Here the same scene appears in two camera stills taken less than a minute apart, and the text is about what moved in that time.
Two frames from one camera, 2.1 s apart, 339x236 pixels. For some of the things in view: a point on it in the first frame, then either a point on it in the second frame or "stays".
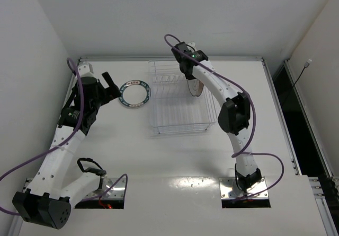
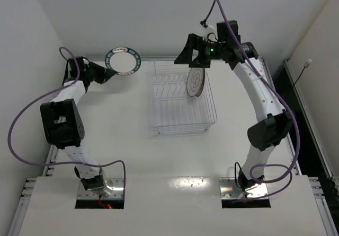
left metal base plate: (115, 192) stays
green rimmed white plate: (134, 93) → (123, 61)
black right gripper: (189, 75) → (195, 48)
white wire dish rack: (174, 109) stays
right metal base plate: (230, 189) stays
